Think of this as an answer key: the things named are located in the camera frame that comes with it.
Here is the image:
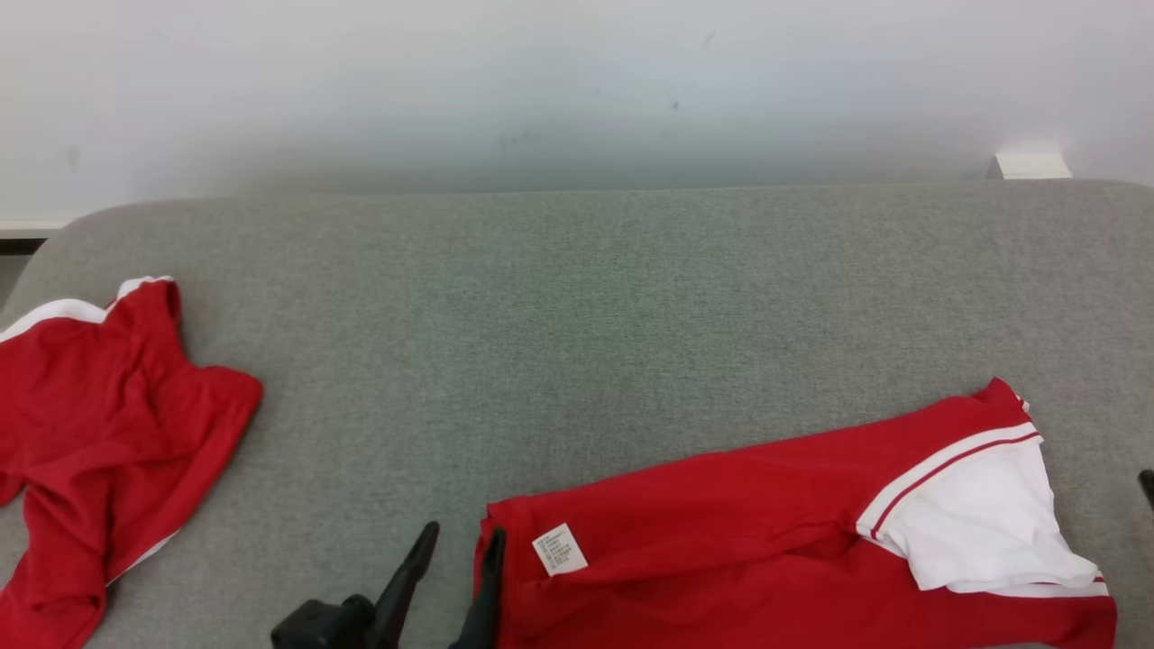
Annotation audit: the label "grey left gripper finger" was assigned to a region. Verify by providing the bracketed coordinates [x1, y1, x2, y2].
[370, 520, 442, 649]
[450, 526, 508, 649]

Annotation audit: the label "red and white jersey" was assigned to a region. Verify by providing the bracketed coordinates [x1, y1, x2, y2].
[472, 378, 1120, 649]

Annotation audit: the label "red shorts with white trim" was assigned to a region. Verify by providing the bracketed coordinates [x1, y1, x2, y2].
[0, 275, 264, 649]

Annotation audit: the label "white wall box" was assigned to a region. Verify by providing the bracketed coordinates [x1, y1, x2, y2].
[986, 151, 1074, 180]

